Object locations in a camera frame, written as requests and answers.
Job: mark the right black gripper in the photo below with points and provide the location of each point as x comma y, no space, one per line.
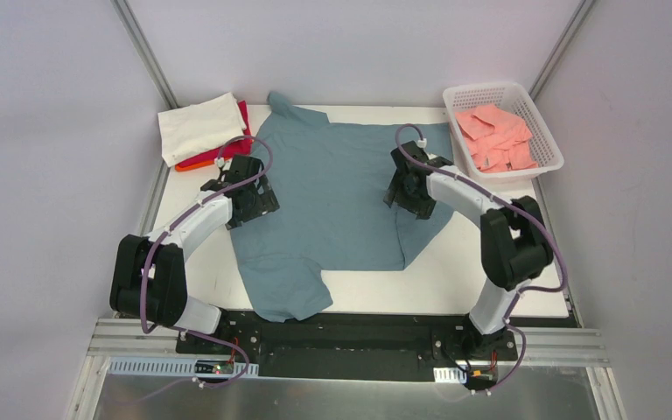
404,199

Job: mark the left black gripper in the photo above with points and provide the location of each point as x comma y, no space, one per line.
257,205

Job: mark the blue-grey t-shirt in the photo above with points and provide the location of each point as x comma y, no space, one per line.
330,180

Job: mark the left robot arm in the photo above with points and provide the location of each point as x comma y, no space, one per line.
149,280

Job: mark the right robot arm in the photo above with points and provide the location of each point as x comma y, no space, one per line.
513,248

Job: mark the red folded t-shirt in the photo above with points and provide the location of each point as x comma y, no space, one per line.
243,107

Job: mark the orange folded t-shirt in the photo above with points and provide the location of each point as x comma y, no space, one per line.
207,158

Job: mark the white folded t-shirt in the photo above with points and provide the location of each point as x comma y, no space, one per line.
189,131

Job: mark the pink t-shirt in basket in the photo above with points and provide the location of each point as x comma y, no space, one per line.
498,141

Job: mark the white plastic basket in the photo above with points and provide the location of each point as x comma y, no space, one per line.
513,98

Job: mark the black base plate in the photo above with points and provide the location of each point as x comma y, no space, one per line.
347,346

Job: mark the left white cable duct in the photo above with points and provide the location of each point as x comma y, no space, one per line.
181,367

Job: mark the white cable duct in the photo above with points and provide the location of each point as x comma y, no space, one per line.
181,367
449,375

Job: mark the right white cable duct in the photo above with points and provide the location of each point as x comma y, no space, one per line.
449,375

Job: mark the aluminium frame rail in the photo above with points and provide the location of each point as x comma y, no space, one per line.
125,337

